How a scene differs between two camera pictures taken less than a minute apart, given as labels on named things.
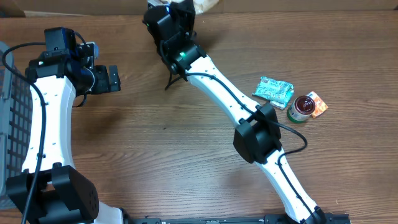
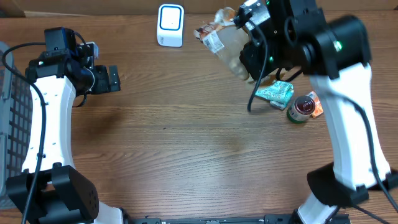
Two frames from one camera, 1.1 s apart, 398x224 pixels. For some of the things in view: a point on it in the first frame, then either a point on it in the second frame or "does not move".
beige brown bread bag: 203,6 to 226,39
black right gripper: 184,12 to 251,65
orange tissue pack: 320,105 does not move
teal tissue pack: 278,104 does not move
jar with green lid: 301,109 does not move
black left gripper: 104,84 does not move
